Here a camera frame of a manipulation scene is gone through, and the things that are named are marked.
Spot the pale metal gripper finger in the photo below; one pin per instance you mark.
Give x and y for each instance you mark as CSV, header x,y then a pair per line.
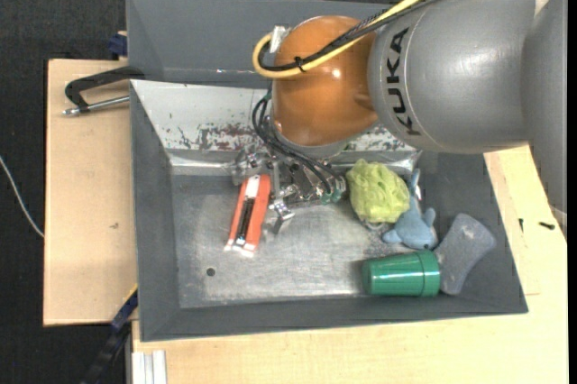
x,y
278,217
245,168

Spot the orange and white stapler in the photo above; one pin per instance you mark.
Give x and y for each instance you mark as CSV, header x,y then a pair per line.
x,y
256,215

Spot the grey metal bin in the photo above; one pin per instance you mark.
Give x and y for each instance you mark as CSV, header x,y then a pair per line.
x,y
288,274

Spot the yellow-green mesh sponge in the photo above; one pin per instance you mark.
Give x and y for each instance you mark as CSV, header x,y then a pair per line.
x,y
376,193

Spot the blue plush toy animal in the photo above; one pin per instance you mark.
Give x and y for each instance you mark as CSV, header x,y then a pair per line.
x,y
415,230

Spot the green plastic cup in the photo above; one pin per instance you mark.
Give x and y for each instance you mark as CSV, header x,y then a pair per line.
x,y
399,274

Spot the pale wood board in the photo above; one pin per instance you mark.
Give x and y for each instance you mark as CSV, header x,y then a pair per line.
x,y
88,202

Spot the grey-blue curved sponge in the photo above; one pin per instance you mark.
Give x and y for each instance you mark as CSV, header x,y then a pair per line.
x,y
464,251

